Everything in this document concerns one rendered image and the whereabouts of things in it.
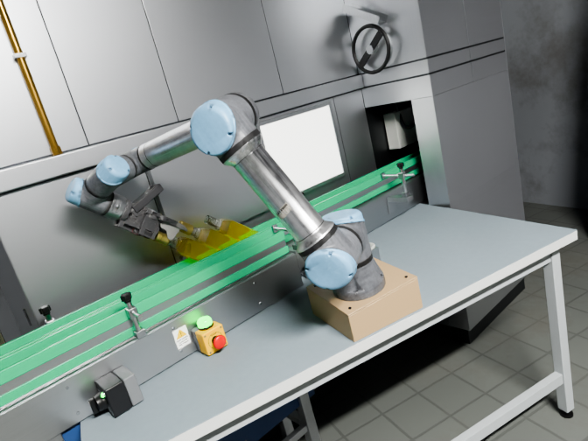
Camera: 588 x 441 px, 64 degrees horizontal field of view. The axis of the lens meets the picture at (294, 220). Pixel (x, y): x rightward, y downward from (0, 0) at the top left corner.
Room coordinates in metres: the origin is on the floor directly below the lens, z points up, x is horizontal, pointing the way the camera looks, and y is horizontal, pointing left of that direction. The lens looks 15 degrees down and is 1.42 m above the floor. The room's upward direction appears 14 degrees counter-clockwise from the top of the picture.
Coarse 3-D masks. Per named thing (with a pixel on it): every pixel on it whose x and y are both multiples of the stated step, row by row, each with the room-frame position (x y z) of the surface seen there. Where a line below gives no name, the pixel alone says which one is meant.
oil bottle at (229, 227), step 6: (222, 222) 1.55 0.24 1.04; (228, 222) 1.55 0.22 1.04; (234, 222) 1.56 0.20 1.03; (216, 228) 1.55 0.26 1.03; (222, 228) 1.54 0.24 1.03; (228, 228) 1.54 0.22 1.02; (234, 228) 1.56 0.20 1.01; (240, 228) 1.57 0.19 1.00; (246, 228) 1.59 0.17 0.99; (228, 234) 1.54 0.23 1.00; (234, 234) 1.55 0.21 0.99; (240, 234) 1.57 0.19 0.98; (246, 234) 1.58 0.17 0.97; (252, 234) 1.60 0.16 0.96; (240, 240) 1.57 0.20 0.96
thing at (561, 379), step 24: (552, 264) 1.44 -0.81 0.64; (552, 288) 1.45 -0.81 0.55; (552, 312) 1.46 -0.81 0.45; (408, 336) 1.21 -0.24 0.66; (552, 336) 1.47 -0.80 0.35; (360, 360) 1.14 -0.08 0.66; (312, 384) 1.08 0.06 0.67; (552, 384) 1.42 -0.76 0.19; (264, 408) 1.03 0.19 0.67; (504, 408) 1.35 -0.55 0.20; (216, 432) 0.98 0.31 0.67; (480, 432) 1.29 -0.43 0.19
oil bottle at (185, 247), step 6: (180, 240) 1.44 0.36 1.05; (186, 240) 1.45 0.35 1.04; (192, 240) 1.46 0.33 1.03; (174, 246) 1.44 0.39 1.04; (180, 246) 1.43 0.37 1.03; (186, 246) 1.44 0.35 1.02; (192, 246) 1.45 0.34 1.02; (198, 246) 1.46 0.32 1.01; (204, 246) 1.48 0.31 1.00; (174, 252) 1.46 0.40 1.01; (180, 252) 1.43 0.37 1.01; (186, 252) 1.44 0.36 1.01; (192, 252) 1.45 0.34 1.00; (198, 252) 1.46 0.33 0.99; (204, 252) 1.47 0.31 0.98; (210, 252) 1.49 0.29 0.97; (192, 258) 1.45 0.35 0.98; (198, 258) 1.46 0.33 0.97
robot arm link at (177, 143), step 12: (168, 132) 1.33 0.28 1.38; (180, 132) 1.29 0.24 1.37; (144, 144) 1.36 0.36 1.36; (156, 144) 1.33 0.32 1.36; (168, 144) 1.31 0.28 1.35; (180, 144) 1.29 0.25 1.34; (192, 144) 1.29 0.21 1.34; (132, 156) 1.36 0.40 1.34; (144, 156) 1.34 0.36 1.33; (156, 156) 1.33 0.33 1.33; (168, 156) 1.32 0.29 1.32; (180, 156) 1.33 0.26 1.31; (144, 168) 1.36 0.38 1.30
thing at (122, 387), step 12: (120, 372) 1.10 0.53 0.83; (96, 384) 1.07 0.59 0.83; (108, 384) 1.05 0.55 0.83; (120, 384) 1.05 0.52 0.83; (132, 384) 1.06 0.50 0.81; (108, 396) 1.03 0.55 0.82; (120, 396) 1.04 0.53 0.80; (132, 396) 1.06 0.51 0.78; (108, 408) 1.04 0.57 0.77; (120, 408) 1.03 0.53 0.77
